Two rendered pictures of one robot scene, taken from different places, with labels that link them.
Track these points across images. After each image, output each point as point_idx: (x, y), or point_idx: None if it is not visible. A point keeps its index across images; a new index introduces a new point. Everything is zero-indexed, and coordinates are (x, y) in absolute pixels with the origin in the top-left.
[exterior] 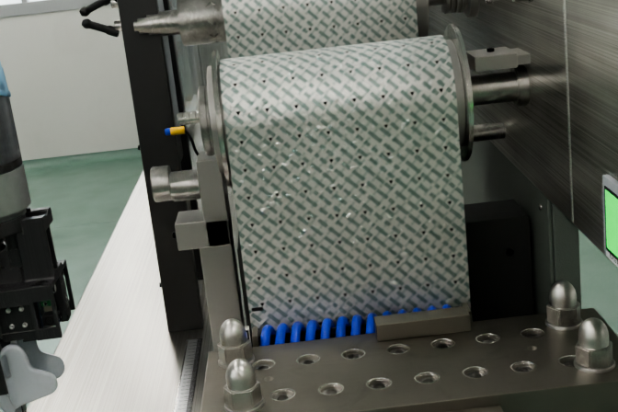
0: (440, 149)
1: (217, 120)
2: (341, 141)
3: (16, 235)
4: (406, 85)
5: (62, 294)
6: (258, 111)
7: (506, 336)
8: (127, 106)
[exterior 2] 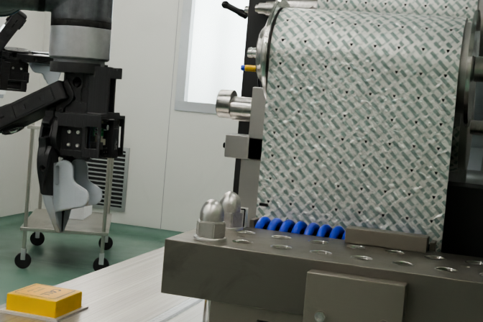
0: (438, 100)
1: (264, 39)
2: (358, 77)
3: (89, 77)
4: (420, 42)
5: (113, 136)
6: (298, 42)
7: (451, 259)
8: None
